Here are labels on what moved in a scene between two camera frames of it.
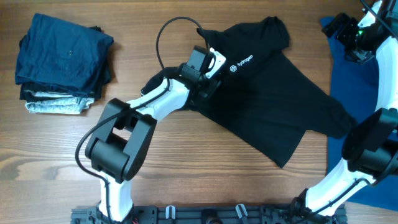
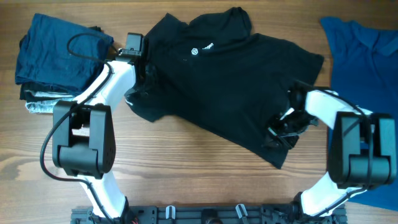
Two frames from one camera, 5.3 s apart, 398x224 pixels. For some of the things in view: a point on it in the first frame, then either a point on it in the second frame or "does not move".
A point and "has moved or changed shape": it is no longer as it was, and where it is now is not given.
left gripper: (210, 87) to (151, 73)
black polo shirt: (262, 94) has moved or changed shape
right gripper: (349, 23) to (273, 136)
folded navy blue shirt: (58, 53) does not move
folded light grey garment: (70, 106) does not move
